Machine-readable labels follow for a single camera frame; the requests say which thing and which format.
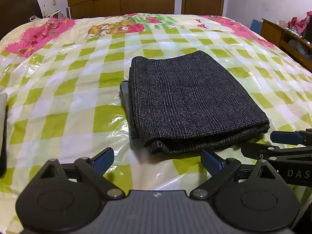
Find dark grey plaid pants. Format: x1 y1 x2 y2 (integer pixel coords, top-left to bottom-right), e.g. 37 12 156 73
120 51 270 154

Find wooden side table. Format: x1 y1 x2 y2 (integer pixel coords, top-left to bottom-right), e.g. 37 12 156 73
260 19 311 71

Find red clothes pile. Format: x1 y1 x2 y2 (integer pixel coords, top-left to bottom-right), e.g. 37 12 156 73
288 11 312 34

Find blue foam mat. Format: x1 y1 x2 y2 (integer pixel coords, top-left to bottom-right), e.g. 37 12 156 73
250 19 262 34

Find green checkered floral bedspread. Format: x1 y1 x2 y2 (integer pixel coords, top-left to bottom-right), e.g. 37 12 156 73
1 13 311 233

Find silver thermos bottle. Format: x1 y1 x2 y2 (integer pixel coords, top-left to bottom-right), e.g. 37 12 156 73
66 7 72 19

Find dark wooden headboard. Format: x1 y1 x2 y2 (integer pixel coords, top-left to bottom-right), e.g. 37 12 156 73
0 0 43 39

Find white cable bundle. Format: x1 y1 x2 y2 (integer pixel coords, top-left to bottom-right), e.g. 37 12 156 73
29 9 65 22

